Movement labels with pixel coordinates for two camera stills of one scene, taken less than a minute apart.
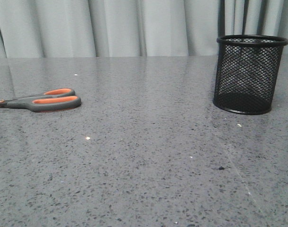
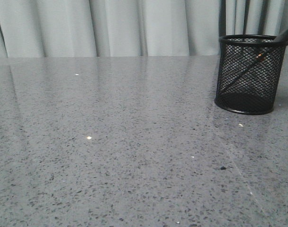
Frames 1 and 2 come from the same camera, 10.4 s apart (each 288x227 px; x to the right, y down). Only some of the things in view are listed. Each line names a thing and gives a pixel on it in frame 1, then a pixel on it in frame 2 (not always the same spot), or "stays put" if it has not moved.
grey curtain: (107, 28) stays put
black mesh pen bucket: (247, 72) stays put
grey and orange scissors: (49, 100) to (287, 32)
